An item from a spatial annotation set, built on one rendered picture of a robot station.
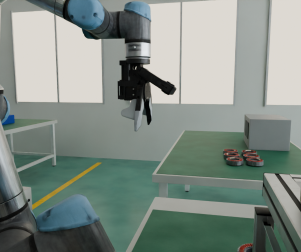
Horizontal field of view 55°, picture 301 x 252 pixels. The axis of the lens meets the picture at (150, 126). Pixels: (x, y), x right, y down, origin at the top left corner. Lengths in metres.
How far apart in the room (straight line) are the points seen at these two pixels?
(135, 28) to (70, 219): 0.57
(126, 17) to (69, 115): 4.70
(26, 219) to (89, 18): 0.44
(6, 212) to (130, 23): 0.56
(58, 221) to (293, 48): 4.74
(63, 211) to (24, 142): 5.66
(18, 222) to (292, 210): 0.41
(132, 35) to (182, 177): 1.11
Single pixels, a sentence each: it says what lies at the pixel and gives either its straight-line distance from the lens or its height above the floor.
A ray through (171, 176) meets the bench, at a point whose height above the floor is 0.74.
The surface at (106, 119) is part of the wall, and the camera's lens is 5.19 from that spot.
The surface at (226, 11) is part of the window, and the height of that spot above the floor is 2.43.
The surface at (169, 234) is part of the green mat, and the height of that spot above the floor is 0.75.
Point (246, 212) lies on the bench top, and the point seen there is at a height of 0.75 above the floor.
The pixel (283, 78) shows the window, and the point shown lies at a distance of 4.93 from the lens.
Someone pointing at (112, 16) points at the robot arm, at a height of 1.47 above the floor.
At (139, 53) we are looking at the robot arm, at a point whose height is 1.37.
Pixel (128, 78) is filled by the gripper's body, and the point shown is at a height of 1.30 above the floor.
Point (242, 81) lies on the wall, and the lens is 4.84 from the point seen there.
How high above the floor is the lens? 1.27
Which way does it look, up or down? 8 degrees down
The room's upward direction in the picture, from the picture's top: straight up
